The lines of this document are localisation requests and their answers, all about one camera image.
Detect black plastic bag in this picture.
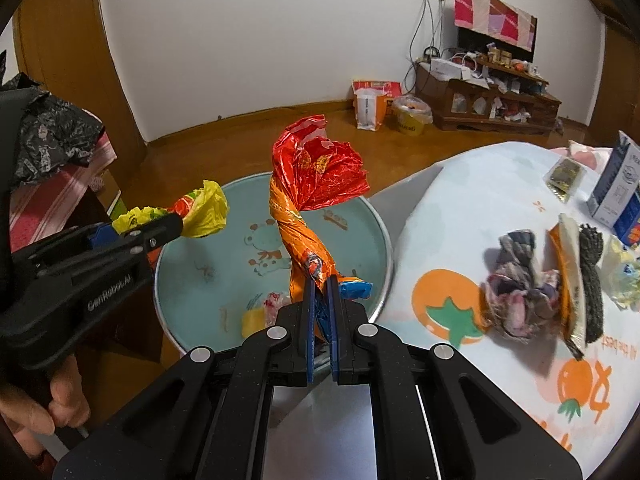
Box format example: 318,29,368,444
12,72,104,186

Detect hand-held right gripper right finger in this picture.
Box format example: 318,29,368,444
327,277,583,480

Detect black television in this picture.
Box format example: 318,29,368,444
457,25,536,66

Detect brown wooden door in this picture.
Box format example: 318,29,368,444
15,0,146,181

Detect orange seaweed snack package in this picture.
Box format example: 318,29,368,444
547,212,606,361

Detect yellow plastic wrapper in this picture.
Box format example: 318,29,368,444
112,179,229,238

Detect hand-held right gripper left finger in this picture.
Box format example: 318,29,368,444
52,280,318,480

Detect pale yellow crumpled wrapper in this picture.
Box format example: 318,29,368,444
600,237,640,311

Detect white blue tall carton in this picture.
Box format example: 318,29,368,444
586,130,640,231

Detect brown wooden tv cabinet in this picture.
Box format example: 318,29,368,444
415,57,563,136

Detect pink patchwork cloth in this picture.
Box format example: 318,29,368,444
454,0,540,52

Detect orange fruit print tablecloth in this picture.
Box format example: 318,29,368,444
370,140,640,471

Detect white cable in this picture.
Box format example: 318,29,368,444
407,0,446,96

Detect clear plastic bag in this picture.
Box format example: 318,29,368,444
247,291,292,323

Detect person's left hand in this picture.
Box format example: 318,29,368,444
0,354,92,436

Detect red orange foil wrapper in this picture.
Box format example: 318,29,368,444
270,115,371,291

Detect blue small box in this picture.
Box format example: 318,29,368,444
614,210,640,251

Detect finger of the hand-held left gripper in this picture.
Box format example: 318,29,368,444
12,214,184,281

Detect red orange bag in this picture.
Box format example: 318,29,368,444
352,79,403,111

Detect blue foil wrapper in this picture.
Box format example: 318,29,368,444
339,280,374,302

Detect pink striped cloth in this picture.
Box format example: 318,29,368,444
9,135,118,253

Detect purple silver foil wrapper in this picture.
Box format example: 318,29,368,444
481,230,565,345

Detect white flat box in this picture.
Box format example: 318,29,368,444
430,57,473,81

